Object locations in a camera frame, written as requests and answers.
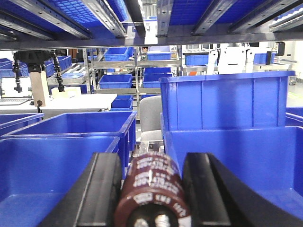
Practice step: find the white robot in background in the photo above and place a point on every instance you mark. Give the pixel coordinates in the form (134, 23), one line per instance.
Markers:
(230, 60)

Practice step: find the dark metal shelf above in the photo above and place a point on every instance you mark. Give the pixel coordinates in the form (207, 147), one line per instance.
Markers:
(53, 24)

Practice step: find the blue bin behind left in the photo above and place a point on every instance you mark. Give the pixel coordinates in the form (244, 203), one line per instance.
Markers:
(120, 124)

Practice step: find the white work table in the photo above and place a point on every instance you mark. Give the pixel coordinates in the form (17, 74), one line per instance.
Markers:
(76, 104)

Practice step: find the blue bin front right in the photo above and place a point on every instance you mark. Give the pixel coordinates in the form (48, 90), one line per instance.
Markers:
(268, 160)

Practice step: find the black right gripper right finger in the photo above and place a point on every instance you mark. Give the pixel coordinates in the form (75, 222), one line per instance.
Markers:
(217, 198)

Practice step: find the tall blue bin right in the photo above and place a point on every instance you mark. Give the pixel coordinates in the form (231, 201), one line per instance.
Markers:
(225, 101)

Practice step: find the brown cylindrical capacitor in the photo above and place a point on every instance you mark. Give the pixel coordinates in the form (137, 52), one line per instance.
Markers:
(152, 194)

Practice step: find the blue bin front left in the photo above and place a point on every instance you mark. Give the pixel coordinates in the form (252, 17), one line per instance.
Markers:
(42, 180)

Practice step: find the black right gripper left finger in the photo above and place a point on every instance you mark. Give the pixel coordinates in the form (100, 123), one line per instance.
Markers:
(92, 200)

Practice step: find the wooden block camera stand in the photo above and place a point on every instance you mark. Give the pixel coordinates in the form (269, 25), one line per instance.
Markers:
(39, 87)

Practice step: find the grey chair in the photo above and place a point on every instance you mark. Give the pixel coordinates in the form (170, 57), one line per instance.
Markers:
(150, 109)

